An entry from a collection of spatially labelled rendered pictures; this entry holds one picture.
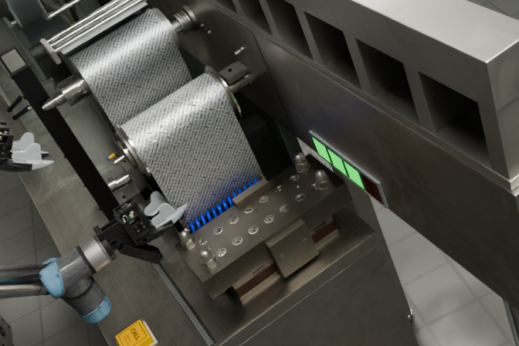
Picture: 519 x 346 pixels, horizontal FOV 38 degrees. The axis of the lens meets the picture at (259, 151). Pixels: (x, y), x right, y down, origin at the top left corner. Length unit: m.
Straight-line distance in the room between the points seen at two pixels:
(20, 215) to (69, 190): 1.75
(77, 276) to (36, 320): 1.78
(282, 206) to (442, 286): 1.18
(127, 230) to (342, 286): 0.52
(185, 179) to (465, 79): 0.95
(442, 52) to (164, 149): 0.88
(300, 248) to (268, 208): 0.12
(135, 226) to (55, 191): 0.73
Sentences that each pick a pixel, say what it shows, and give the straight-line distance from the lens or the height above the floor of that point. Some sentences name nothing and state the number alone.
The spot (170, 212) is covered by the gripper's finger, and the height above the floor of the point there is 1.11.
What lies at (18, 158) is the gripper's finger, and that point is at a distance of 1.69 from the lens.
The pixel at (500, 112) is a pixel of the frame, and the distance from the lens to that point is 0.99.
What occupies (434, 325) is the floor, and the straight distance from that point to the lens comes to 2.75.
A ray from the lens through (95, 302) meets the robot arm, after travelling 1.84.
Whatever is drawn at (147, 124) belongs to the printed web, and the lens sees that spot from 1.73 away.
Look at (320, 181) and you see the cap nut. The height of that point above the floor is 1.06.
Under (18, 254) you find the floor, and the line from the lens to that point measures 3.94.
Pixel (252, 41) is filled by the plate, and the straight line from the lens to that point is 1.64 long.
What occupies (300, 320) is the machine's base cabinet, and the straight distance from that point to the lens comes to 1.84.
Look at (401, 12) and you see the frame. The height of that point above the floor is 1.65.
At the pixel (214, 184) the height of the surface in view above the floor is 1.08.
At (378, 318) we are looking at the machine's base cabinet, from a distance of 2.00.
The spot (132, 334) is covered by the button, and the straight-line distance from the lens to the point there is 1.85.
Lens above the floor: 2.20
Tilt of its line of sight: 37 degrees down
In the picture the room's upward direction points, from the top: 25 degrees counter-clockwise
